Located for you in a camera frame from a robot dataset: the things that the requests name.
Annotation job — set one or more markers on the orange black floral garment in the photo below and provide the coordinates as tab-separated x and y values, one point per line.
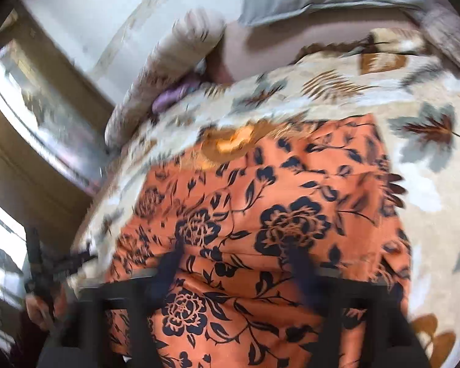
253	184

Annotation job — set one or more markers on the beige striped bolster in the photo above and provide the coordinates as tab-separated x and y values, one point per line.
165	65

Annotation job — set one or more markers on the purple cloth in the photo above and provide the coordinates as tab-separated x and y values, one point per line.
174	92

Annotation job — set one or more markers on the beige leaf print blanket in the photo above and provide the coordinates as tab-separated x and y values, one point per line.
418	99

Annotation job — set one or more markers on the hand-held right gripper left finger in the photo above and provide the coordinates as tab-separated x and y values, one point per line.
172	276

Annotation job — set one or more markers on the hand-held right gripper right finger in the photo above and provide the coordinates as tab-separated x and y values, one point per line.
304	280

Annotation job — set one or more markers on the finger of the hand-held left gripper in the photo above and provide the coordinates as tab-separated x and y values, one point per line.
78	261

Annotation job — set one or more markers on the brown bedsheet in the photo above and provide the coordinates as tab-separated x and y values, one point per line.
291	42

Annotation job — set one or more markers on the brown patterned cushion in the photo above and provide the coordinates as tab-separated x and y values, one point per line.
452	34

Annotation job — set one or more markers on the person's left hand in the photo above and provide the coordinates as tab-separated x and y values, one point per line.
36	314

